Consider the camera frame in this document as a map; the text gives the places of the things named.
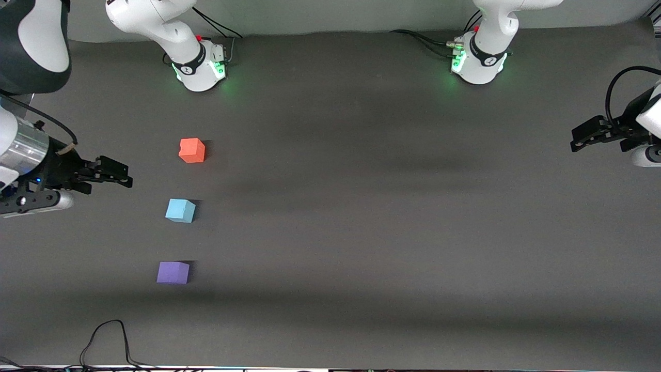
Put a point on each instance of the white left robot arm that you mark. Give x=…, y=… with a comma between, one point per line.
x=485, y=57

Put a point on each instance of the orange foam block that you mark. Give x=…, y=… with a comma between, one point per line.
x=191, y=150

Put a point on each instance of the dark grey table mat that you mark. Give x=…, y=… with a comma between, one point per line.
x=361, y=258

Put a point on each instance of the light blue foam block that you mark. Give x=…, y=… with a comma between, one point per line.
x=180, y=211

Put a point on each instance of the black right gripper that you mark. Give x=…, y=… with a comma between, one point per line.
x=60, y=169

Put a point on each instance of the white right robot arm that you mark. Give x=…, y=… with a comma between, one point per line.
x=196, y=67

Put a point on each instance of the purple foam block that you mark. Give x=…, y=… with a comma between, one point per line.
x=172, y=273

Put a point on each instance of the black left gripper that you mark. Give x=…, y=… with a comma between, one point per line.
x=623, y=129

